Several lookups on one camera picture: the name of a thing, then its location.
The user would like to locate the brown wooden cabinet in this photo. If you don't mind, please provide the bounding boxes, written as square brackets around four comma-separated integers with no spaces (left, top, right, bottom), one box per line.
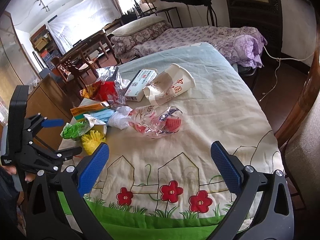
[26,75,73,150]

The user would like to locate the blue face mask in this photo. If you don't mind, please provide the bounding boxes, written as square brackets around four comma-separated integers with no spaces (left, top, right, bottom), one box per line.
[89,109,115,124]

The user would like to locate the person's left hand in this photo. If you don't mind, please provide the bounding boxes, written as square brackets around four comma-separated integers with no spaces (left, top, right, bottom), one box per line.
[3,165,35,182]

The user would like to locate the wooden dining table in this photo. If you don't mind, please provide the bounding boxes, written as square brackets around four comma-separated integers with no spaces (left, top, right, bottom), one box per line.
[60,29,120,63]

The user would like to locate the cartoon flower quilt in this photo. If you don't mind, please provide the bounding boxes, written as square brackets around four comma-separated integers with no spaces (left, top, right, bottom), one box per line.
[85,43,283,239]

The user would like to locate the crushed white paper cup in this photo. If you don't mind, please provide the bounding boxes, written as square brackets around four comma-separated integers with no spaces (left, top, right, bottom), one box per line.
[143,63,195,106]

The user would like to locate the yellow pineapple toy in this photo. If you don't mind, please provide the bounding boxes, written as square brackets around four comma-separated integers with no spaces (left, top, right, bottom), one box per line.
[81,130,106,155]

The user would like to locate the white medicine box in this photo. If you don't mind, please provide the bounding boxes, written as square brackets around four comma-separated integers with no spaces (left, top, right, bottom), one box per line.
[124,69,157,102]

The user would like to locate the white draped sheet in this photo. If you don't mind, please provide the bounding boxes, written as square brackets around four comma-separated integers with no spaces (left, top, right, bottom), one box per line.
[48,0,121,54]

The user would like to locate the cream pillow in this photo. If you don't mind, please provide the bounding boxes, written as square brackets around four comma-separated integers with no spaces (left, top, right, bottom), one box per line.
[111,15,165,36]

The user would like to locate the wooden chair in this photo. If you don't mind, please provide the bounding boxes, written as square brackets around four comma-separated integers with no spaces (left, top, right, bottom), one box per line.
[51,50,101,89]

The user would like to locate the white tissue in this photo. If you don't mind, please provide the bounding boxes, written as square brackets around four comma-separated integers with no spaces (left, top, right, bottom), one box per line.
[107,106,132,129]

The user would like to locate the green white snack wrapper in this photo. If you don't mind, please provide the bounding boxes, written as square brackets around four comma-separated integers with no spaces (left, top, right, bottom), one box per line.
[60,114,107,140]

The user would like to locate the folded floral quilt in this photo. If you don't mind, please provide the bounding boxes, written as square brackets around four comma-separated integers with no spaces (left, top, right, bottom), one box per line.
[111,21,171,59]

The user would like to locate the white power cable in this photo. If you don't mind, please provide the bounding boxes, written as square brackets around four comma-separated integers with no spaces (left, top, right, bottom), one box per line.
[259,45,313,103]

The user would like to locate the wooden bookshelf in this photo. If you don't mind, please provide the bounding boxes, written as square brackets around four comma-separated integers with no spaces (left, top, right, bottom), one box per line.
[29,25,62,70]

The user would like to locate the clear printed plastic bag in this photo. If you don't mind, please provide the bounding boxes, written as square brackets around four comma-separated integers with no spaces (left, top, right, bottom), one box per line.
[128,105,183,139]

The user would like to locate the purple floral bed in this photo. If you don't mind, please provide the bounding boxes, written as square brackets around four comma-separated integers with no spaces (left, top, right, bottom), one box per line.
[133,26,267,68]

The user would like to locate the red silver snack bag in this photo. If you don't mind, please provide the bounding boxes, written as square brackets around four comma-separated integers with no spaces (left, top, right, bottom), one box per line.
[80,66,130,105]

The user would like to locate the orange green medicine box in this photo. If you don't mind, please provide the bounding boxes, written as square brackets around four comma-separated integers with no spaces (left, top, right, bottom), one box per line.
[71,101,111,121]

